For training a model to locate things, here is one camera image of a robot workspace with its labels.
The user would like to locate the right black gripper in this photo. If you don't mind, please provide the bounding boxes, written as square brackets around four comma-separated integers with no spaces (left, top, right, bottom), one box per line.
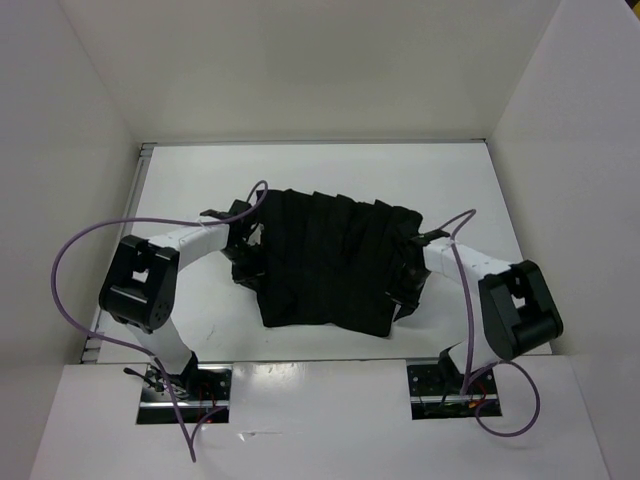
[379,264,431,321]

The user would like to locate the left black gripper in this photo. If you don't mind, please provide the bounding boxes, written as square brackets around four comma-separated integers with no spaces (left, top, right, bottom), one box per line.
[221,241,264,295]

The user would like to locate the black pleated skirt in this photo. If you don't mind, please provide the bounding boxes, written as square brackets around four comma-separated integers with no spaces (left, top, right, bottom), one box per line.
[249,190,423,338]

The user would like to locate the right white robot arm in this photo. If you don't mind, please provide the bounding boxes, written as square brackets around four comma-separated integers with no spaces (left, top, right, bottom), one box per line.
[387,229,564,393]

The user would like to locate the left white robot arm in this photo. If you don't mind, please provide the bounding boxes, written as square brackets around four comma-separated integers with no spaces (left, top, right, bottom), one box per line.
[99,200,265,400]

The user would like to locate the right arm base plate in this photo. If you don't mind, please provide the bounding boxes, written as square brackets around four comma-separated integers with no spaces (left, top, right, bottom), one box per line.
[406,362,502,420]

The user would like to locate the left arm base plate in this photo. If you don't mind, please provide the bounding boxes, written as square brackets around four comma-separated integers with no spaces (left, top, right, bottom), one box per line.
[136,364,232,425]

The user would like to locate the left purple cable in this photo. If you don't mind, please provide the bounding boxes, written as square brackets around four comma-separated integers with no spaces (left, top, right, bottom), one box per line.
[51,180,269,462]

